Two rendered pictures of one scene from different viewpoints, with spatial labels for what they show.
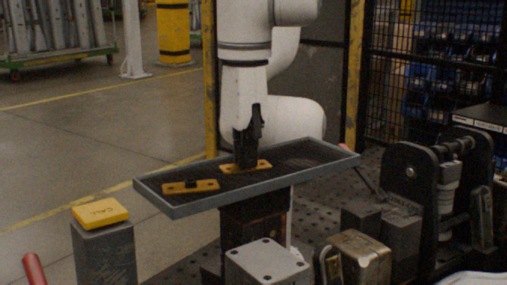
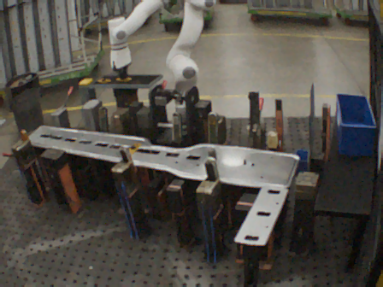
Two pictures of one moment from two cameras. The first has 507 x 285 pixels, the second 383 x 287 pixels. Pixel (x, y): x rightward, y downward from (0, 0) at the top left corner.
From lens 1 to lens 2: 188 cm
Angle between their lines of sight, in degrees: 58
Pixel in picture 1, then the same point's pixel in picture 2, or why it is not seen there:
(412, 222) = (142, 114)
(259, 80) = (114, 54)
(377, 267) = (114, 120)
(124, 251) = (85, 92)
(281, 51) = (182, 38)
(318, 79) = not seen: outside the picture
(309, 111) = (178, 65)
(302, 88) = not seen: outside the picture
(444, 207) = not seen: hidden behind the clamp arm
